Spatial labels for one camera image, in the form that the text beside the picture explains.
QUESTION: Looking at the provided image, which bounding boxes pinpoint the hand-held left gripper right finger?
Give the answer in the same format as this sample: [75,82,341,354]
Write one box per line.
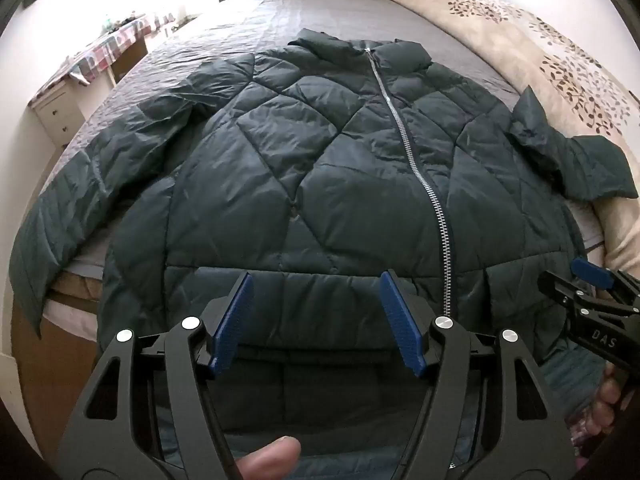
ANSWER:
[378,269,578,480]

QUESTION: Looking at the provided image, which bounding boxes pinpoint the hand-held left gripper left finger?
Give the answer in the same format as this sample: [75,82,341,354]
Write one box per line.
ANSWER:
[57,271,256,480]

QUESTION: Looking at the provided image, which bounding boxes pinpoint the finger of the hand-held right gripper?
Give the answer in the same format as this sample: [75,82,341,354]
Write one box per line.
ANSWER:
[571,256,640,301]
[537,271,593,313]

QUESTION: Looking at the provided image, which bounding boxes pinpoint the dark green quilted jacket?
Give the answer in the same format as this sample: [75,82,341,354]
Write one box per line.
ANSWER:
[7,28,640,480]

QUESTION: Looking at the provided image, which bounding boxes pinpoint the person's right hand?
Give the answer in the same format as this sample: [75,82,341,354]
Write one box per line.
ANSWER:
[590,360,632,442]

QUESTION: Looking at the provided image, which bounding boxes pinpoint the person's left hand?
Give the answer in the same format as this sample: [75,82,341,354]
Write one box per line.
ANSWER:
[235,436,302,480]

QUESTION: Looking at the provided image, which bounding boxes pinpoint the person's pink checked clothing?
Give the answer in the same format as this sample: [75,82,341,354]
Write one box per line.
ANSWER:
[564,405,607,463]

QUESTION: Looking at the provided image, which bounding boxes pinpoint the beige floral blanket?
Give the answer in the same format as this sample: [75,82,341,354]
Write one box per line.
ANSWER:
[375,0,640,281]

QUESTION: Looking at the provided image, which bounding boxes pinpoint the white desk with drawers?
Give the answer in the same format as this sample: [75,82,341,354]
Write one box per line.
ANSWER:
[32,35,151,148]

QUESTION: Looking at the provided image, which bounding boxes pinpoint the plaid desk cloth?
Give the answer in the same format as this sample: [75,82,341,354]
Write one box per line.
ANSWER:
[30,10,176,106]

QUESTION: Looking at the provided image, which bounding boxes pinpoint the pile of small desk objects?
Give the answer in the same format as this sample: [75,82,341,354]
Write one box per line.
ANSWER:
[100,10,151,33]

